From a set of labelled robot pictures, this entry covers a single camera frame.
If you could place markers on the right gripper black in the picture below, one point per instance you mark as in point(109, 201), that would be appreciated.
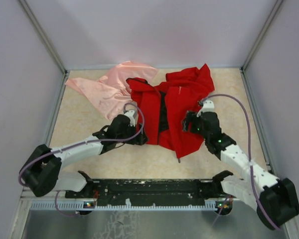
point(191, 117)

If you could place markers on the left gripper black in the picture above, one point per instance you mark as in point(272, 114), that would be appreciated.
point(140, 141)

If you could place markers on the red zip jacket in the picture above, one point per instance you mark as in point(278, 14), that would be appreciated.
point(165, 105)

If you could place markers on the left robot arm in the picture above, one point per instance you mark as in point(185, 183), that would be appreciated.
point(43, 171)

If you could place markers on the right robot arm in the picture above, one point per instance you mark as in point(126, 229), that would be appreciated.
point(273, 199)

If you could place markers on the pink satin cloth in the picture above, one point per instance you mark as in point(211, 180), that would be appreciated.
point(110, 92)

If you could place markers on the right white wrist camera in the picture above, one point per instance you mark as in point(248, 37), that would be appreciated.
point(206, 106)

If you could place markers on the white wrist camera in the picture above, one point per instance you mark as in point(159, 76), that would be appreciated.
point(206, 106)
point(131, 114)

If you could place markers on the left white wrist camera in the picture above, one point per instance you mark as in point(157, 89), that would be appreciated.
point(131, 114)

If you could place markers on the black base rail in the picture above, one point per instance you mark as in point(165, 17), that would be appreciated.
point(162, 192)

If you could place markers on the aluminium frame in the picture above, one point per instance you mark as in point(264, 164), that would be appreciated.
point(221, 205)

